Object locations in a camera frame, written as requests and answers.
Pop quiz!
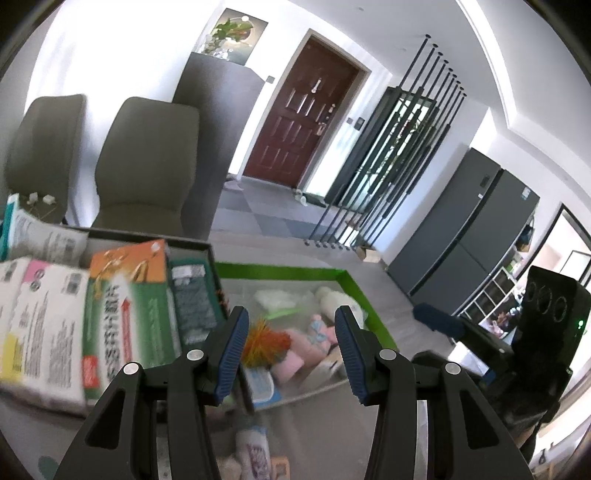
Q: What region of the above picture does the white printed bottle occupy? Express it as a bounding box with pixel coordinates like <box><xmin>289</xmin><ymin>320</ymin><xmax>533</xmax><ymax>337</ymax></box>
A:
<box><xmin>235</xmin><ymin>426</ymin><xmax>271</xmax><ymax>480</ymax></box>

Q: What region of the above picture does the teal packet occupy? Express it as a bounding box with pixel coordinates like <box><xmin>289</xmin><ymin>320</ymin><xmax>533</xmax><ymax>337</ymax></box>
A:
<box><xmin>0</xmin><ymin>193</ymin><xmax>22</xmax><ymax>262</ymax></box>

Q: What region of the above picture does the black cardboard box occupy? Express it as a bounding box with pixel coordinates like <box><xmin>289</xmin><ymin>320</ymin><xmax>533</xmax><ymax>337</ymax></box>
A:
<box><xmin>60</xmin><ymin>224</ymin><xmax>230</xmax><ymax>416</ymax></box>

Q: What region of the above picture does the clear bag of cotton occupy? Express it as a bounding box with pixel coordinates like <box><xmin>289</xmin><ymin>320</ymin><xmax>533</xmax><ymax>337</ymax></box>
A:
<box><xmin>253</xmin><ymin>288</ymin><xmax>302</xmax><ymax>311</ymax></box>

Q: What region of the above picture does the green-rimmed clear bin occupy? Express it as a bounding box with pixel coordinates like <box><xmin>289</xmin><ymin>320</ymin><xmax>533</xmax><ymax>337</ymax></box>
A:
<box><xmin>214</xmin><ymin>261</ymin><xmax>399</xmax><ymax>412</ymax></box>

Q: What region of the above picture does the grey wooden cabinet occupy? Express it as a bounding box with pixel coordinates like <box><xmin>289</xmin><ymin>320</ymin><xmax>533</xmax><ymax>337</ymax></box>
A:
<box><xmin>172</xmin><ymin>52</ymin><xmax>263</xmax><ymax>241</ymax></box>

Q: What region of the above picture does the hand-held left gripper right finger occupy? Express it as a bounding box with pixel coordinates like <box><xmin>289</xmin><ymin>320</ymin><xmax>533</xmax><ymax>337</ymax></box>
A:
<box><xmin>334</xmin><ymin>305</ymin><xmax>532</xmax><ymax>480</ymax></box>

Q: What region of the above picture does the dark grey refrigerator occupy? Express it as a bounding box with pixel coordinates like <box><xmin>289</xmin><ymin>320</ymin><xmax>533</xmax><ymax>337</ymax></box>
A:
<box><xmin>388</xmin><ymin>148</ymin><xmax>540</xmax><ymax>317</ymax></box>

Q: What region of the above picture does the brown panelled door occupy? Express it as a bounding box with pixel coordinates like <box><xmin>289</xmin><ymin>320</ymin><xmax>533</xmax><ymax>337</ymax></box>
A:
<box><xmin>243</xmin><ymin>37</ymin><xmax>360</xmax><ymax>188</ymax></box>

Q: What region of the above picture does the orange spiky ball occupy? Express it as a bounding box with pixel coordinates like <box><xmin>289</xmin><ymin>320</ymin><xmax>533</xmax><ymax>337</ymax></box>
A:
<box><xmin>242</xmin><ymin>317</ymin><xmax>293</xmax><ymax>368</ymax></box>

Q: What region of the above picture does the grey desk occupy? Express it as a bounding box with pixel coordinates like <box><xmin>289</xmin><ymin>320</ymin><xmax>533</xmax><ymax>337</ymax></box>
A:
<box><xmin>0</xmin><ymin>239</ymin><xmax>416</xmax><ymax>480</ymax></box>

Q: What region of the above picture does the framed wall picture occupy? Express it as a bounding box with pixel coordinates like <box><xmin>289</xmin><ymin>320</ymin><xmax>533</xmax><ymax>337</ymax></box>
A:
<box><xmin>203</xmin><ymin>8</ymin><xmax>269</xmax><ymax>66</ymax></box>

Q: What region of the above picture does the pink plush doll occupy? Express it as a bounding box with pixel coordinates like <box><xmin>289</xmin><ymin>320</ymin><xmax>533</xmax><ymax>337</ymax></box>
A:
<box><xmin>270</xmin><ymin>313</ymin><xmax>343</xmax><ymax>382</ymax></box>

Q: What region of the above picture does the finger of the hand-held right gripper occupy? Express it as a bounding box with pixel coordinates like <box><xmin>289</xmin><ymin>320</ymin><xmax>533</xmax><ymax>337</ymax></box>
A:
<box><xmin>412</xmin><ymin>302</ymin><xmax>514</xmax><ymax>366</ymax></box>
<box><xmin>410</xmin><ymin>350</ymin><xmax>496</xmax><ymax>385</ymax></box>

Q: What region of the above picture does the row of black poles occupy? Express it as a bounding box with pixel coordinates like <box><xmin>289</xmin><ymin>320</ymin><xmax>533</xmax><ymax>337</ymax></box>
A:
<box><xmin>305</xmin><ymin>33</ymin><xmax>467</xmax><ymax>250</ymax></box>

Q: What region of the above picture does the white plush toy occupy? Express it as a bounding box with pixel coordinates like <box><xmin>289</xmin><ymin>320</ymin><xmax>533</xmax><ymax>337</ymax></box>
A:
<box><xmin>315</xmin><ymin>285</ymin><xmax>363</xmax><ymax>324</ymax></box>

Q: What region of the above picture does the white barcode pouch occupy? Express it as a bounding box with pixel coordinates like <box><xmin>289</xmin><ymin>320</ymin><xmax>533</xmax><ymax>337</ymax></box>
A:
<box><xmin>9</xmin><ymin>209</ymin><xmax>89</xmax><ymax>269</ymax></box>

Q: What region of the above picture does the green potted plant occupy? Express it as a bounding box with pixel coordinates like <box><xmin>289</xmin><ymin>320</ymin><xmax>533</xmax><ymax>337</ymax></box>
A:
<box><xmin>202</xmin><ymin>17</ymin><xmax>253</xmax><ymax>55</ymax></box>

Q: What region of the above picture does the blue and white box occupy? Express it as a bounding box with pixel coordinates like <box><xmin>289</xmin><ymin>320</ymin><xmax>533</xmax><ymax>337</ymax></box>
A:
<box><xmin>240</xmin><ymin>366</ymin><xmax>284</xmax><ymax>412</ymax></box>

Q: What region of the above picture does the orange and green box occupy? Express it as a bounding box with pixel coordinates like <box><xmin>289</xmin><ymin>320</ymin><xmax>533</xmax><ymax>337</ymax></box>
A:
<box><xmin>82</xmin><ymin>239</ymin><xmax>184</xmax><ymax>401</ymax></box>

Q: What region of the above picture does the white charging cable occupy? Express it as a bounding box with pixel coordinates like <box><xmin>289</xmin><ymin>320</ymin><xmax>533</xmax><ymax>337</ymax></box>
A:
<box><xmin>27</xmin><ymin>203</ymin><xmax>62</xmax><ymax>225</ymax></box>

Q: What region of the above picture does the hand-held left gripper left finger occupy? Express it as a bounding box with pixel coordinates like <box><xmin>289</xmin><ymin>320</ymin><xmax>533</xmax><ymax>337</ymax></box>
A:
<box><xmin>53</xmin><ymin>306</ymin><xmax>250</xmax><ymax>480</ymax></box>

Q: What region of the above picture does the black framed glass door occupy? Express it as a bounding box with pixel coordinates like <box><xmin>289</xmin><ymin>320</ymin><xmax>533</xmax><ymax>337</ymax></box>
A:
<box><xmin>323</xmin><ymin>85</ymin><xmax>437</xmax><ymax>214</ymax></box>

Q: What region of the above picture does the grey upholstered chair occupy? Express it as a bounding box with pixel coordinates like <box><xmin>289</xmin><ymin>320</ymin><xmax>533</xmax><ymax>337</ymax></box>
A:
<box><xmin>91</xmin><ymin>96</ymin><xmax>201</xmax><ymax>241</ymax></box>
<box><xmin>4</xmin><ymin>94</ymin><xmax>88</xmax><ymax>227</ymax></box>

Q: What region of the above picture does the dark green labelled pouch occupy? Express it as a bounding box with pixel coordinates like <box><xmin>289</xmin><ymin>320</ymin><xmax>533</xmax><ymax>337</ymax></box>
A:
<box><xmin>168</xmin><ymin>260</ymin><xmax>227</xmax><ymax>345</ymax></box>

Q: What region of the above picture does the white box pink label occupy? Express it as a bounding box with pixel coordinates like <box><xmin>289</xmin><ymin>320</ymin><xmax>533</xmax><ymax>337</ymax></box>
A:
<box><xmin>0</xmin><ymin>257</ymin><xmax>91</xmax><ymax>415</ymax></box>

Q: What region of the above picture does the white cubby shelf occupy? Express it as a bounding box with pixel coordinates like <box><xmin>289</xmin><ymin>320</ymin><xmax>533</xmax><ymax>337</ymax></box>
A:
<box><xmin>456</xmin><ymin>265</ymin><xmax>526</xmax><ymax>332</ymax></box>

